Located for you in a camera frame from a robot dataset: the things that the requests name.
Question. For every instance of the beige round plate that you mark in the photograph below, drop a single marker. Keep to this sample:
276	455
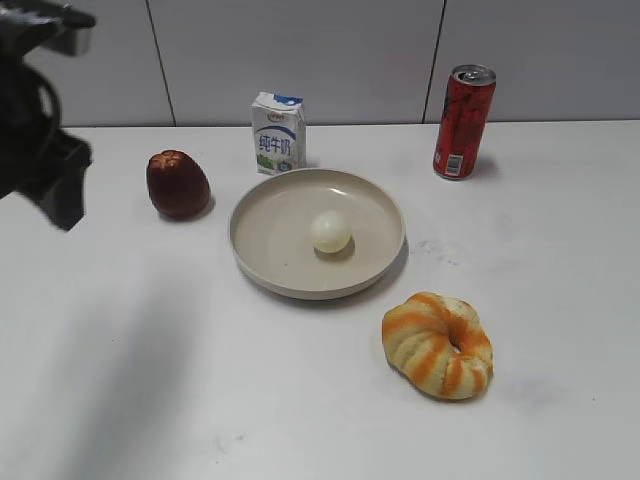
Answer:
269	232

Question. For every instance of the dark red apple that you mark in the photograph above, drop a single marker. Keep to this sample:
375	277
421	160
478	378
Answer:
177	186

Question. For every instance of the white blue milk carton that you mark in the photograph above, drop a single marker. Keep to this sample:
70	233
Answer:
279	133

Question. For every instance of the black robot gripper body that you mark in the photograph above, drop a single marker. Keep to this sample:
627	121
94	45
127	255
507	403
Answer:
30	107

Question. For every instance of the white egg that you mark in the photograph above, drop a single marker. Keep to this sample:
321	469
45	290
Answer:
330	232

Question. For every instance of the tall red soda can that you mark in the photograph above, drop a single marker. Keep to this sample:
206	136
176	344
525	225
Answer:
468	98

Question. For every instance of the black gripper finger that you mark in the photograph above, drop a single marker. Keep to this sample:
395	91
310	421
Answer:
57	185

